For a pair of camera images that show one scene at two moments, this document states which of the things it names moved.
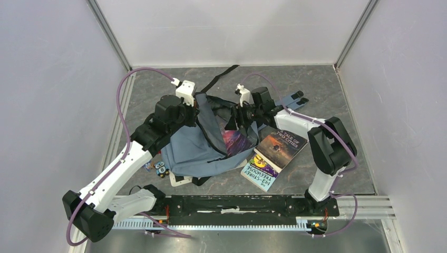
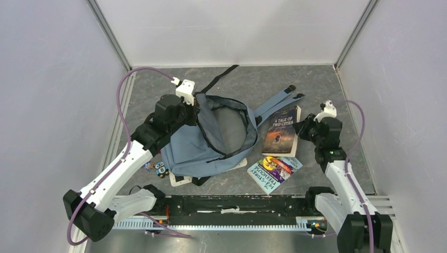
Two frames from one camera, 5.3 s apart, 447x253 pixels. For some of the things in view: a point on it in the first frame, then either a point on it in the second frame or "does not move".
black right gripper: [239, 112] -> [301, 127]
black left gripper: [193, 113] does not move
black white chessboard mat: [177, 180] does not move
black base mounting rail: [230, 210] does not move
